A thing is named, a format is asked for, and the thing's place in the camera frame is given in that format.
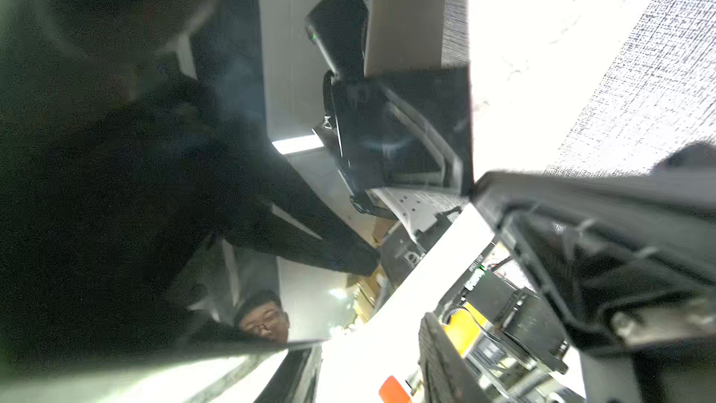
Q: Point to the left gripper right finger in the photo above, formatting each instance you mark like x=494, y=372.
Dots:
x=446, y=377

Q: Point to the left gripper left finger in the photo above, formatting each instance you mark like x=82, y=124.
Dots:
x=296, y=380

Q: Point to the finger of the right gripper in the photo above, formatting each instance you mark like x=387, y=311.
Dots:
x=624, y=262

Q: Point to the black phone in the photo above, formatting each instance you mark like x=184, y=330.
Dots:
x=146, y=208

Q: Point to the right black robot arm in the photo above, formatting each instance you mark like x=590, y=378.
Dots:
x=696, y=357

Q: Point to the red emergency button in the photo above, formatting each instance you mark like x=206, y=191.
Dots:
x=392, y=391

